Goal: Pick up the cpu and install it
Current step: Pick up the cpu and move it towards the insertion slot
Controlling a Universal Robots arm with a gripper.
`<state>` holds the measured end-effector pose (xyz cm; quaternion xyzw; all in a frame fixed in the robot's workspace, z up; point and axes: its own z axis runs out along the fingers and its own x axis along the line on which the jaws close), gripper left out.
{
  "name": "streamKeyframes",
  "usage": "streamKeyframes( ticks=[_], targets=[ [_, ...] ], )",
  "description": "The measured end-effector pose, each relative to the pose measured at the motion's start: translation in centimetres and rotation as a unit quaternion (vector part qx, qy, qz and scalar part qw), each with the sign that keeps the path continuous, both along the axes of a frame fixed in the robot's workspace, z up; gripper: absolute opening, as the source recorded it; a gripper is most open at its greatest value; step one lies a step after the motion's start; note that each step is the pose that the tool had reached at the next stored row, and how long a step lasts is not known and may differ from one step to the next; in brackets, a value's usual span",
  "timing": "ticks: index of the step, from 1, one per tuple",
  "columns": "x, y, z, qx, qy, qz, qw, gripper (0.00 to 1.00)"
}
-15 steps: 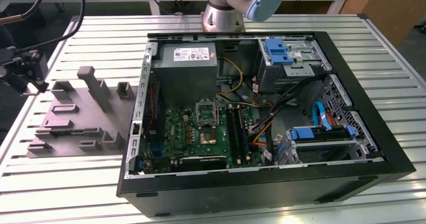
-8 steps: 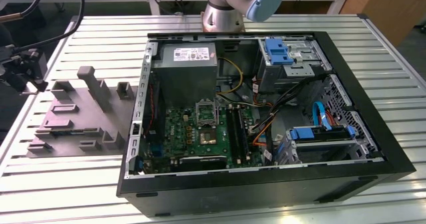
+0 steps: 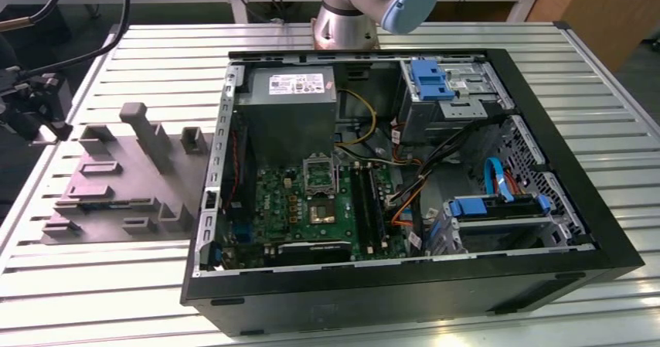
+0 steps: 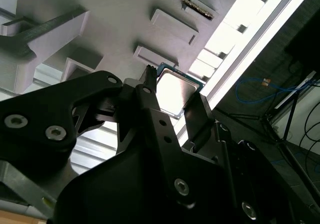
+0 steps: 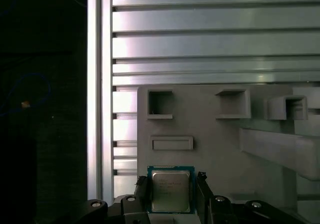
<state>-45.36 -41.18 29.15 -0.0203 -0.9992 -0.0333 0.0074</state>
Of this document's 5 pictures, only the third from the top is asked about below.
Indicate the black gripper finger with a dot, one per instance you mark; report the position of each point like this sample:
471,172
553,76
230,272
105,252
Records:
62,130
26,128

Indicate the CPU socket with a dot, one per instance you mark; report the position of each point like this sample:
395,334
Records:
322,213

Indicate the black office chair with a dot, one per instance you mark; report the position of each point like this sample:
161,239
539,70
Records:
21,49

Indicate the green RAM stick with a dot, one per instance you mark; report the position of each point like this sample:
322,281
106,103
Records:
111,204

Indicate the grey parts rack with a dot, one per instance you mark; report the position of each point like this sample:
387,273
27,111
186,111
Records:
139,192

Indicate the grey power supply unit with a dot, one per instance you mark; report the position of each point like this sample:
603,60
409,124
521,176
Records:
289,126

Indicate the blue port connector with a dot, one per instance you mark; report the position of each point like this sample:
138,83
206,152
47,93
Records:
217,256

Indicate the green motherboard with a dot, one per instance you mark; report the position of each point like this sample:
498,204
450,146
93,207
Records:
274,223

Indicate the black graphics card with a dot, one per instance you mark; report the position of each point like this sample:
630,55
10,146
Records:
315,252

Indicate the black RAM slot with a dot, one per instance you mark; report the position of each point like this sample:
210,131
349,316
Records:
375,208
363,208

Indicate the blue drive latch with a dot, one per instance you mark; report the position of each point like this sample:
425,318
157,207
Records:
429,80

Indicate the black PC case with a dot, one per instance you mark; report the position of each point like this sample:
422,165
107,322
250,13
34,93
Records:
361,304

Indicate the metal drive cage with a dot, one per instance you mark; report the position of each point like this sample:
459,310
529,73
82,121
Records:
465,109

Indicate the hard disk in blue carrier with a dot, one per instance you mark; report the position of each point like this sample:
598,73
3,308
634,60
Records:
470,207

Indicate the metal disk bay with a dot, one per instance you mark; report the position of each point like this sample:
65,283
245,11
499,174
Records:
559,229

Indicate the wooden cabinet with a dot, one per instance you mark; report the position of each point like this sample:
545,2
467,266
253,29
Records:
609,14

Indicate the blue drive rail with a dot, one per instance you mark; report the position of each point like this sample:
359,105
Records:
438,231

